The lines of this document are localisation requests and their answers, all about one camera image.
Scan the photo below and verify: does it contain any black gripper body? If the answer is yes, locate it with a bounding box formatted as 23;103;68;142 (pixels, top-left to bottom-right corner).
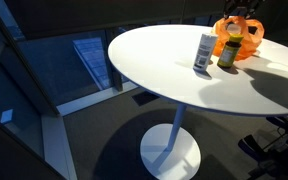
228;0;262;10

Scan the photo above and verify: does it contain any blue and black equipment cart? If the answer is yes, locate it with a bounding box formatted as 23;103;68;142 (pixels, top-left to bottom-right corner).
237;112;288;180

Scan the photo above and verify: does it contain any orange plastic bag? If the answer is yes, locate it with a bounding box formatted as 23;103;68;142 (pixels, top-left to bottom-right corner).
211;15;266;62

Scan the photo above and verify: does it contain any white window ledge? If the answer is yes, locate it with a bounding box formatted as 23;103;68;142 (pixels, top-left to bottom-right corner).
56;80;139;117

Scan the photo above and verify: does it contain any white tube bottle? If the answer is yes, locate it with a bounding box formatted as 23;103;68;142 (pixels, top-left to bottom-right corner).
192;32;219;73

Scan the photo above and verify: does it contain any white table pedestal with base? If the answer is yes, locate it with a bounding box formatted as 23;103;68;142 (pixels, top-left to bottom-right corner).
139;103;202;180

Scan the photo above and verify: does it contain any amber bottle with yellow label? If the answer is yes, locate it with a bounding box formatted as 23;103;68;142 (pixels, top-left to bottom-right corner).
216;33;245;70

